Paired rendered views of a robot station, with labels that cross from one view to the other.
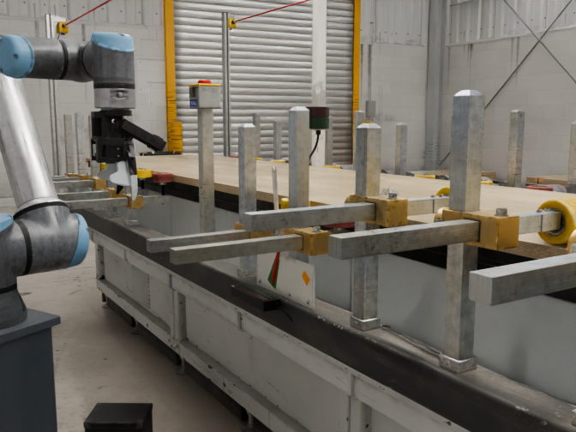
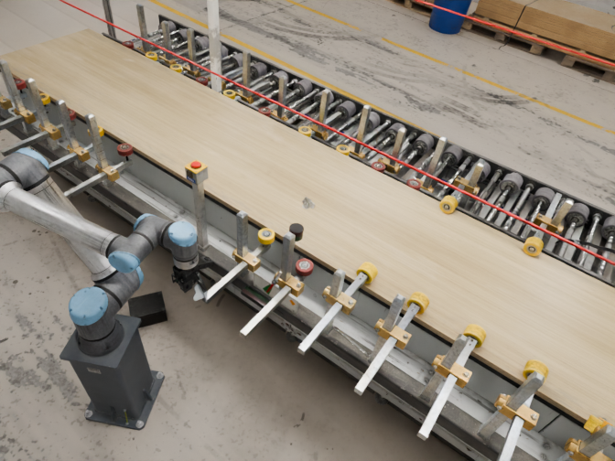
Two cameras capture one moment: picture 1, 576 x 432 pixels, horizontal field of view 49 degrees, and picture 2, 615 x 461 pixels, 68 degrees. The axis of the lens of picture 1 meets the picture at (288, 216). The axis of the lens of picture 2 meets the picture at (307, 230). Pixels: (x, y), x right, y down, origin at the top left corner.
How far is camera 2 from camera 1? 147 cm
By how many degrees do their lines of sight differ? 44
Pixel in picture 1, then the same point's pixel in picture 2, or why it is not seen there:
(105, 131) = (184, 276)
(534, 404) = (405, 384)
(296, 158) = (287, 257)
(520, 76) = not seen: outside the picture
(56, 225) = (126, 281)
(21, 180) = (92, 260)
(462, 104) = (397, 304)
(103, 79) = (184, 259)
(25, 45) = (134, 259)
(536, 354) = not seen: hidden behind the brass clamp
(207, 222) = (203, 234)
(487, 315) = (375, 313)
